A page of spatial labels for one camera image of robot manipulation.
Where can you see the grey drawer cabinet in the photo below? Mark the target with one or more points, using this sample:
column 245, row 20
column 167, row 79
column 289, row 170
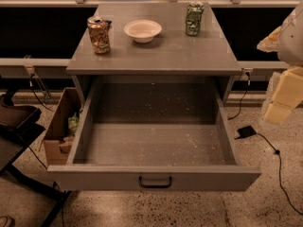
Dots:
column 172, row 72

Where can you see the black chair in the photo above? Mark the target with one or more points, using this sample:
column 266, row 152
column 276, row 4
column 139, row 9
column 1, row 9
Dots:
column 18, row 130

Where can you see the white bowl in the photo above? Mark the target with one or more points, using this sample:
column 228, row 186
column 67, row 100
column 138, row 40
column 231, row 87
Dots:
column 142, row 31

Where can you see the green item in box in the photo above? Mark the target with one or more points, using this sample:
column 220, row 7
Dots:
column 72, row 124

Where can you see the cardboard box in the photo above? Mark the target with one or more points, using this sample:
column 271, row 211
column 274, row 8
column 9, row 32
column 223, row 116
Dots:
column 59, row 136

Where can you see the crushed green soda can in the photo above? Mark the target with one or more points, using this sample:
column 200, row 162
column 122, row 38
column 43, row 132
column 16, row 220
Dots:
column 194, row 18

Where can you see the grey top drawer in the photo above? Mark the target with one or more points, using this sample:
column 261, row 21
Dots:
column 111, row 151

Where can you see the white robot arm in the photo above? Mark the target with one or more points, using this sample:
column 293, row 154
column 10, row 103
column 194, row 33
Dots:
column 287, row 41

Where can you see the crushed orange soda can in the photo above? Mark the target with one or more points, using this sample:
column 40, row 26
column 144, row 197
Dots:
column 99, row 34

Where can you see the black power adapter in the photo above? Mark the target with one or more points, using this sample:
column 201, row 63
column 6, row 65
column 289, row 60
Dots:
column 246, row 132

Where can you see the black top drawer handle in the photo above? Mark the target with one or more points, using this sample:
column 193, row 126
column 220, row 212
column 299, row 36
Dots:
column 154, row 183

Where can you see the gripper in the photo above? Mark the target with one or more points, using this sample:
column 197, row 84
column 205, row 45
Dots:
column 292, row 42

